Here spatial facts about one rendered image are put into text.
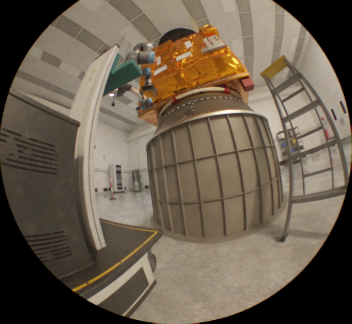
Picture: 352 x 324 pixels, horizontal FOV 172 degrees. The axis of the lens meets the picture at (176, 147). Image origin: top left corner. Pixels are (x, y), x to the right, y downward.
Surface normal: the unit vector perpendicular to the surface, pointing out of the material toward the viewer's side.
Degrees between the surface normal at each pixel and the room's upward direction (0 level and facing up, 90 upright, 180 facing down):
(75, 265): 90
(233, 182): 90
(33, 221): 90
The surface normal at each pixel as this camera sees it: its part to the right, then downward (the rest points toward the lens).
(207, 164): -0.34, -0.20
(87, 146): 0.95, -0.19
